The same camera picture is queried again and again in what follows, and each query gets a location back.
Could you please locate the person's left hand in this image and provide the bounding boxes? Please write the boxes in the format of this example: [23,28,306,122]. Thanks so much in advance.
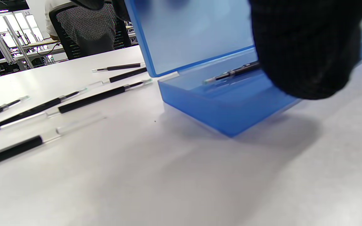
[71,0,362,100]

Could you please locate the single black pen refill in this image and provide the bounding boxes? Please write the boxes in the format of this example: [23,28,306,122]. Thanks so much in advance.
[204,61,261,84]

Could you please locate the blue stationery box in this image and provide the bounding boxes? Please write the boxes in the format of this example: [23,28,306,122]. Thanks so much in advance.
[124,0,362,137]

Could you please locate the group of black pen refills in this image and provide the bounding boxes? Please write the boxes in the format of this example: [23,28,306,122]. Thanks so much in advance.
[0,62,154,171]

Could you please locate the black mesh office chair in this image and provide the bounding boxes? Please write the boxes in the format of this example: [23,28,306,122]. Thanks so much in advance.
[48,3,133,61]

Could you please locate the white background desk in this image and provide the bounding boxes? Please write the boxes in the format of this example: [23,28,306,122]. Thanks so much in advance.
[0,39,67,71]

